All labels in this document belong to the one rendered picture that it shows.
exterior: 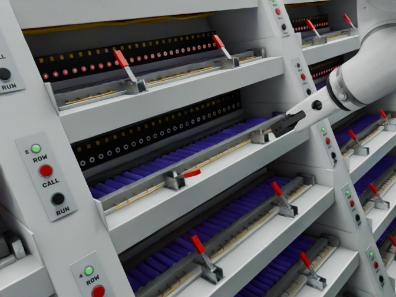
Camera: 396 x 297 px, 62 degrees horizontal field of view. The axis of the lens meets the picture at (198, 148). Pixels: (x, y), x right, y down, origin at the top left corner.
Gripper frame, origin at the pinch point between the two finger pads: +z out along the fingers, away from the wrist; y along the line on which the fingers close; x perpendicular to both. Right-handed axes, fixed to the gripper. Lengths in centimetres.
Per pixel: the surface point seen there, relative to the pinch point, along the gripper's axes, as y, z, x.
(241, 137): -3.0, 9.2, 2.7
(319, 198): 10.3, 9.1, -20.0
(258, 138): -1.0, 6.7, 0.6
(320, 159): 18.0, 8.1, -12.0
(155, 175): -28.5, 9.1, 3.1
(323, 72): 66, 20, 13
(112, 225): -41.2, 6.1, -1.4
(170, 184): -27.7, 7.3, 0.4
